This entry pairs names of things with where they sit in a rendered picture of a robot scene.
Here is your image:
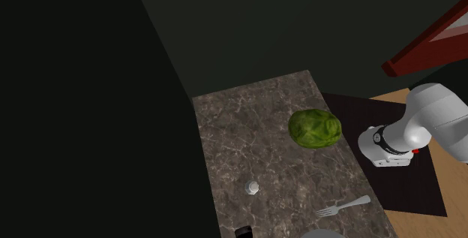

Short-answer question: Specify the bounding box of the green cabbage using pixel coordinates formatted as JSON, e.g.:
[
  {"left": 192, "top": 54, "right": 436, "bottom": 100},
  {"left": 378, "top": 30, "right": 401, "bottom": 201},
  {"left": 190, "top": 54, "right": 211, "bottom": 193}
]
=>
[{"left": 287, "top": 108, "right": 343, "bottom": 149}]

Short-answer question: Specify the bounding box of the black cylinder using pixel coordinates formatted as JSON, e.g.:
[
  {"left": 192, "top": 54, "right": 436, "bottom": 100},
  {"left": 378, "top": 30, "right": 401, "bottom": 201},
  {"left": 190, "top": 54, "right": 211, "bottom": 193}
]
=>
[{"left": 234, "top": 225, "right": 254, "bottom": 238}]

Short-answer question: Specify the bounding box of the silver fork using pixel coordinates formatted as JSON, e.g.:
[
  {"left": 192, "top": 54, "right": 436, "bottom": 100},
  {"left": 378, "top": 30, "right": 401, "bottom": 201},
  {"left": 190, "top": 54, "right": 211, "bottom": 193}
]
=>
[{"left": 315, "top": 194, "right": 372, "bottom": 218}]

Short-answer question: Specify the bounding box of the grey plate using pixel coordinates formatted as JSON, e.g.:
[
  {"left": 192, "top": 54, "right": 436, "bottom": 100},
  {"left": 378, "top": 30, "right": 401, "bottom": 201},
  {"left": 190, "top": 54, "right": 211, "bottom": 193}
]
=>
[{"left": 300, "top": 228, "right": 347, "bottom": 238}]

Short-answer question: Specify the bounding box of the dark red wooden frame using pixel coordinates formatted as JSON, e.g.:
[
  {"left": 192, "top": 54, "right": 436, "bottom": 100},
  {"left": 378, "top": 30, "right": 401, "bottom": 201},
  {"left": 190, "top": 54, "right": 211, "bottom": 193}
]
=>
[{"left": 380, "top": 0, "right": 468, "bottom": 78}]

